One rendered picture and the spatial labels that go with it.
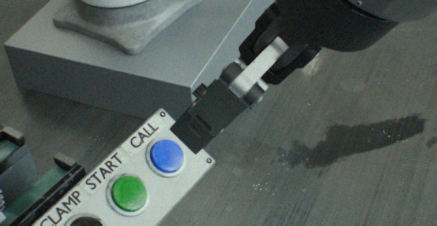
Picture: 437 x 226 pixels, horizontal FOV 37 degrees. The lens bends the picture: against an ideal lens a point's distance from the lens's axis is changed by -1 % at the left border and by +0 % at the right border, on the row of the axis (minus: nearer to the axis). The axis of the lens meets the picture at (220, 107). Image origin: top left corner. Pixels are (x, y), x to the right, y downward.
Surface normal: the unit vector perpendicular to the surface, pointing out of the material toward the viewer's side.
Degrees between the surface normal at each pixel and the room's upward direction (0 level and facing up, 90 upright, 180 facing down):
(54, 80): 90
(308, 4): 88
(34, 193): 0
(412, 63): 0
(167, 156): 36
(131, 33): 16
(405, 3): 112
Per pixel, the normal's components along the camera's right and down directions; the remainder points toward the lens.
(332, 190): -0.07, -0.76
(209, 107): -0.63, 0.66
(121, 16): 0.09, 0.60
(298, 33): -0.51, 0.62
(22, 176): 0.82, 0.33
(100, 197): 0.43, -0.43
